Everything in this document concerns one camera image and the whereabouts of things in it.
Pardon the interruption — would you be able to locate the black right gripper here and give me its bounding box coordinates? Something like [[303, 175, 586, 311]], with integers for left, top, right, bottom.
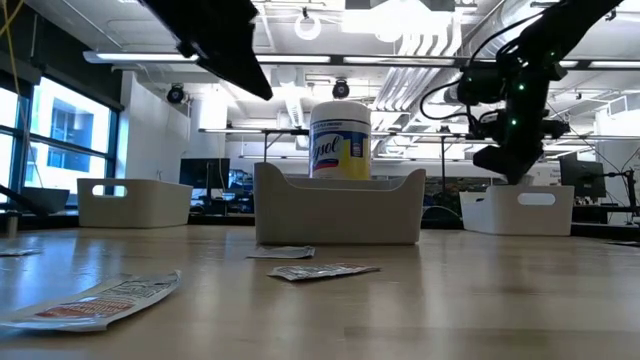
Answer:
[[473, 112, 546, 185]]

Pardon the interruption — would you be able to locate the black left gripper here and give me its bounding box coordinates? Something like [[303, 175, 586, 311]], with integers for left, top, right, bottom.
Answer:
[[141, 0, 274, 101]]

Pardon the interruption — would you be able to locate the light grey plastic bin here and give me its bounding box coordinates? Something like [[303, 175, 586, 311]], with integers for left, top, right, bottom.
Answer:
[[253, 161, 428, 246], [76, 178, 195, 230]]

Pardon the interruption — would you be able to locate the white packet orange label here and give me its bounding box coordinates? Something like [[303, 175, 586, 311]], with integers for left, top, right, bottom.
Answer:
[[0, 269, 183, 334]]

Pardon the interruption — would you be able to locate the white packet grey print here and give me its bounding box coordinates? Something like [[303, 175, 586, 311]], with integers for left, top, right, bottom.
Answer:
[[0, 247, 44, 258], [245, 245, 317, 261]]

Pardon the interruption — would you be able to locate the white plastic bin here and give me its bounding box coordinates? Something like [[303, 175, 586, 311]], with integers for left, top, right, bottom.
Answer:
[[459, 185, 576, 238]]

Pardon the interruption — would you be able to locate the black computer monitor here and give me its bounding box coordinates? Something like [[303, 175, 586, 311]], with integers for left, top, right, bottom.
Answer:
[[558, 157, 608, 201], [178, 157, 232, 191]]

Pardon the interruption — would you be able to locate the long ceiling light bar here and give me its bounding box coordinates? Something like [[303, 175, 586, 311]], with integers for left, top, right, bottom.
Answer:
[[82, 48, 640, 70]]

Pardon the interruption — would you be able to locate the yellow white Lysol wipes canister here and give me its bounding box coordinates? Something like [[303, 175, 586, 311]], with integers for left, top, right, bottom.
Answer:
[[308, 100, 373, 180]]

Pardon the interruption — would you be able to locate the large dark framed window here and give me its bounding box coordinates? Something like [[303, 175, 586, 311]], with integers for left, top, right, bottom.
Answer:
[[0, 74, 120, 206]]

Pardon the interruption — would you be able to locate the dark grey bowl-shaped object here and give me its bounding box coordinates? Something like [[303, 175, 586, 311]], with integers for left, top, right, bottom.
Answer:
[[20, 186, 71, 215]]

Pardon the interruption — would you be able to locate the white ring ceiling lamp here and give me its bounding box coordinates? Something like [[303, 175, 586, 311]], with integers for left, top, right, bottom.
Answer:
[[293, 7, 323, 42]]

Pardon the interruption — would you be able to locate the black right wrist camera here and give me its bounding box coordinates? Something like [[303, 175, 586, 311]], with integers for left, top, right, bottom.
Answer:
[[456, 66, 507, 107]]

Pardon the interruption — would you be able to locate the silver ventilation duct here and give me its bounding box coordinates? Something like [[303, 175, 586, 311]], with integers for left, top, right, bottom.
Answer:
[[439, 0, 551, 104]]

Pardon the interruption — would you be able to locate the black metal gantry frame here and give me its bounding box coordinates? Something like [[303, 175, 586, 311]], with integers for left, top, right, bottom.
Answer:
[[198, 127, 640, 201]]

